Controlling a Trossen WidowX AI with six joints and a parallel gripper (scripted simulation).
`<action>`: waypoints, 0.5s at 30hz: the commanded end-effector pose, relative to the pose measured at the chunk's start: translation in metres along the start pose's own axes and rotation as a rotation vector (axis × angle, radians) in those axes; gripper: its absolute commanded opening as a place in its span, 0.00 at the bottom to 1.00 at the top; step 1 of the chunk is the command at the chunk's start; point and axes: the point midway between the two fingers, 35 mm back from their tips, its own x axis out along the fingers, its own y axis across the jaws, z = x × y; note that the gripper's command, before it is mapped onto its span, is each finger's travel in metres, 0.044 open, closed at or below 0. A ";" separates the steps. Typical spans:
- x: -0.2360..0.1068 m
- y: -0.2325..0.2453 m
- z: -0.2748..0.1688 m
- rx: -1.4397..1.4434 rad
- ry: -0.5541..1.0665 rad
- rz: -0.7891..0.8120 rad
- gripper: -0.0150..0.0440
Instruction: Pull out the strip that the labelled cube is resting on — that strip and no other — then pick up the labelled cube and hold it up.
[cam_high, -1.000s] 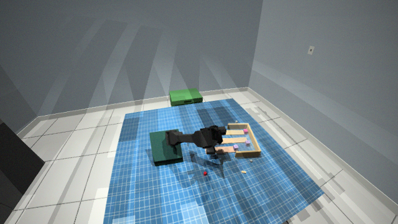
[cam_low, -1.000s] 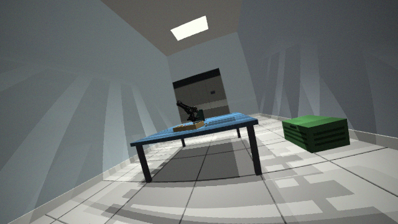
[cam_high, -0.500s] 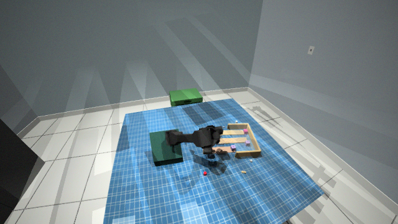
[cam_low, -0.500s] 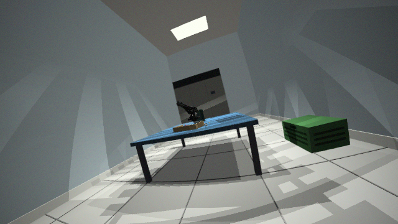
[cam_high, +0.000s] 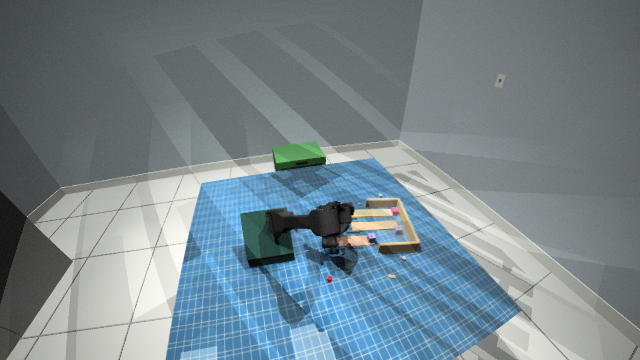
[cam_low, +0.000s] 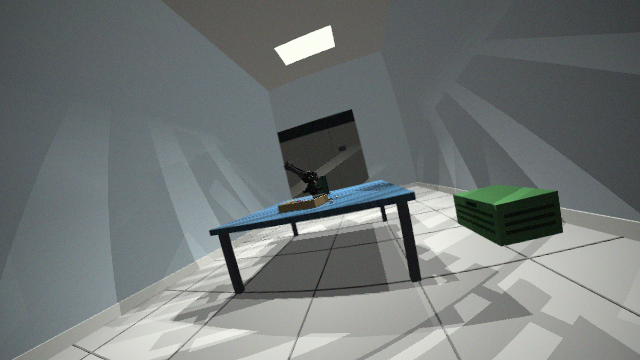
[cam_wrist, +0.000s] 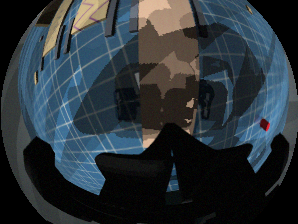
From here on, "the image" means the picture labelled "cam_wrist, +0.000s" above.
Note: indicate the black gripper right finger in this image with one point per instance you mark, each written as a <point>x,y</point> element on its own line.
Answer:
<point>195,160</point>

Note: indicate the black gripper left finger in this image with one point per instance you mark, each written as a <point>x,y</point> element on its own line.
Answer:
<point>154,165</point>

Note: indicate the pale yellow flat strip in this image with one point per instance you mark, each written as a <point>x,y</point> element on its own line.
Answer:
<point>53,33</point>

